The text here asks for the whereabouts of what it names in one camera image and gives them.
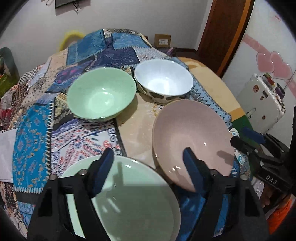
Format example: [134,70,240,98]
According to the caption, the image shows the pink bowl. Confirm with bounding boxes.
[152,99,234,192]

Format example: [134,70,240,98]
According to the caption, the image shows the mint green plate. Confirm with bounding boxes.
[60,154,182,241]

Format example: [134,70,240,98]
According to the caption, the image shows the white spotted bowl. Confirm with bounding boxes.
[134,59,193,105]

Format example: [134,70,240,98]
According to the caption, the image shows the mint green bowl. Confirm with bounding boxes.
[67,67,137,121]

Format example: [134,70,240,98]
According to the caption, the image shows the orange sleeve forearm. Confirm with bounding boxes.
[267,197,293,235]

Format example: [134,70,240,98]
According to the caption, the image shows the person right hand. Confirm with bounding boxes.
[260,184,290,209]

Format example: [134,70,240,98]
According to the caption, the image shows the white suitcase with stickers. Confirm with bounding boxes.
[236,73,285,133]

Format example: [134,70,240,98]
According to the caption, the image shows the patchwork bed cover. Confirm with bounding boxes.
[0,28,253,241]

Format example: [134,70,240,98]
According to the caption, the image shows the white folded cloth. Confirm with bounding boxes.
[0,129,17,183]

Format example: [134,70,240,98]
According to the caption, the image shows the cardboard box on floor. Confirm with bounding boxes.
[154,34,171,48]

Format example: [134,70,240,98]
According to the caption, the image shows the grey green plush cushion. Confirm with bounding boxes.
[0,47,20,80]

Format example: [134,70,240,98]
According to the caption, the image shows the small black wall monitor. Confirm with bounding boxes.
[55,0,77,9]

